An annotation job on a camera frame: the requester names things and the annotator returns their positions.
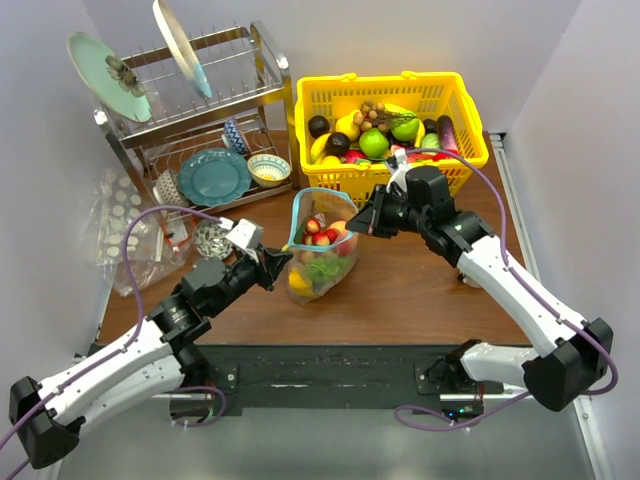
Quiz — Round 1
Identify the green apple toy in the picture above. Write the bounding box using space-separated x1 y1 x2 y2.
359 128 389 159
391 112 423 142

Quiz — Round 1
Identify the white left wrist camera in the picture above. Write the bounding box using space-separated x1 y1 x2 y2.
220 217 264 263

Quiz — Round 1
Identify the yellow bell pepper toy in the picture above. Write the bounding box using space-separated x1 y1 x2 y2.
288 269 314 297

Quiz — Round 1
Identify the red yellow apple toy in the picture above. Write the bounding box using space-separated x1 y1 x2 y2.
328 220 355 245

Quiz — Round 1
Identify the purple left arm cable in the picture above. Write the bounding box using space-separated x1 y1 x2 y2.
0 205 234 480

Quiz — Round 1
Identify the green grape bunch toy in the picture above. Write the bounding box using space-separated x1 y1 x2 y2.
306 253 354 291

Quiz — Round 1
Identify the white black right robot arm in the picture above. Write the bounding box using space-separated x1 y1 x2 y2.
347 166 619 411

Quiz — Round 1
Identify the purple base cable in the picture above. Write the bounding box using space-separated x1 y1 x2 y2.
394 392 531 432
169 383 229 429

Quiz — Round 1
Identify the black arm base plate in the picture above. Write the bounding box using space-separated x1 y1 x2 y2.
180 345 504 416

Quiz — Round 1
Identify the mint green flower plate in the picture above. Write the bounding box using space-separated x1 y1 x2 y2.
67 32 152 123

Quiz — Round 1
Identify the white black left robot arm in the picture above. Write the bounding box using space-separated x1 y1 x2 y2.
2 245 292 470

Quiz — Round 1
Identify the yellow blue patterned bowl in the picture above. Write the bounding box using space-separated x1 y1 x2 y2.
247 153 291 188

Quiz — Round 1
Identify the purple eggplant toy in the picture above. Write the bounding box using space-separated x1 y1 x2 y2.
436 115 459 153

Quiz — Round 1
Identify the red pepper toy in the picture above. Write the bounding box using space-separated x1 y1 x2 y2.
433 150 458 162

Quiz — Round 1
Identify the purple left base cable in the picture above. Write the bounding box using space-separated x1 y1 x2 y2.
169 383 229 429

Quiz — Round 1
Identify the beige blue-edged plate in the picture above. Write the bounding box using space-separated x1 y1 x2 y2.
152 0 212 99

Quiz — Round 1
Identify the yellow pear toy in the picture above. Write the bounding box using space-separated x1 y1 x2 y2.
335 110 361 142

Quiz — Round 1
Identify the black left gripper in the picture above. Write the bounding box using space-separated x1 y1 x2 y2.
207 242 292 316

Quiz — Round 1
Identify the cream ceramic mug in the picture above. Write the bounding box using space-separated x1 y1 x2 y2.
457 271 481 289

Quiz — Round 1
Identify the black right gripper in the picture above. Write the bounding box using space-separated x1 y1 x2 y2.
346 184 429 239

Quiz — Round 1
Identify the yellow banana toy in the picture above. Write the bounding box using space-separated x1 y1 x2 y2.
308 133 331 165

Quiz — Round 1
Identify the polka dot plastic bag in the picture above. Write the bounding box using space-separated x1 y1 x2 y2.
79 169 191 297

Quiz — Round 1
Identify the dark avocado toy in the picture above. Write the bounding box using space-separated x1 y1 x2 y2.
324 132 351 157
307 115 331 139

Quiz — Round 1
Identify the clear zip bag blue seal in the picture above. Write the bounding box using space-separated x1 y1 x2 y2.
285 187 358 305

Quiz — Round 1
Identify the black white floral bowl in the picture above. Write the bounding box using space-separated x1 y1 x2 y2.
193 220 233 260

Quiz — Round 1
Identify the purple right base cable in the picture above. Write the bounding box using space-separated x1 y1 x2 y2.
394 392 531 432

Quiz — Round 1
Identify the steel two-tier dish rack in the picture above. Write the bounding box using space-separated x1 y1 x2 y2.
93 21 301 208

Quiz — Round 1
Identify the teal scalloped plate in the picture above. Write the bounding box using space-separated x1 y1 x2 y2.
178 148 252 207

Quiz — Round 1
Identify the brown grape bunch toy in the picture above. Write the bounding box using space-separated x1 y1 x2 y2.
354 99 395 132

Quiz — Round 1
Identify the blue zigzag bowl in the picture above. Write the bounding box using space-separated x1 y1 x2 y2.
223 118 251 156

